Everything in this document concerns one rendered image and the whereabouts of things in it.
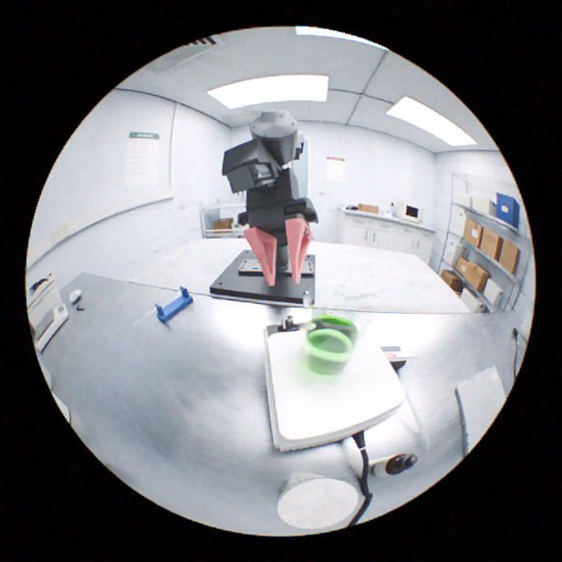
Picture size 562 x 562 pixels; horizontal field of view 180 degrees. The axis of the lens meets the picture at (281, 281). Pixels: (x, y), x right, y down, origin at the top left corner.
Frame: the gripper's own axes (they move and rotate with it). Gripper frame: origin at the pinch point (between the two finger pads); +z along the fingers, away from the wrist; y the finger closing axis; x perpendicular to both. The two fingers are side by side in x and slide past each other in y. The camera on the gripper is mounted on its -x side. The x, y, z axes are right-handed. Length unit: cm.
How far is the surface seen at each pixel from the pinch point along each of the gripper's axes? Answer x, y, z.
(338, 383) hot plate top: -8.1, 7.5, 10.0
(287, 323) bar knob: 0.3, 0.2, 6.1
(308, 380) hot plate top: -8.5, 4.9, 9.5
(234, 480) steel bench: -15.9, -1.1, 22.2
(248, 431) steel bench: -9.3, -2.1, 18.3
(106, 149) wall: -28, -123, -107
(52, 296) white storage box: -40, -96, 1
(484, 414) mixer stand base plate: -6.0, 38.3, 26.5
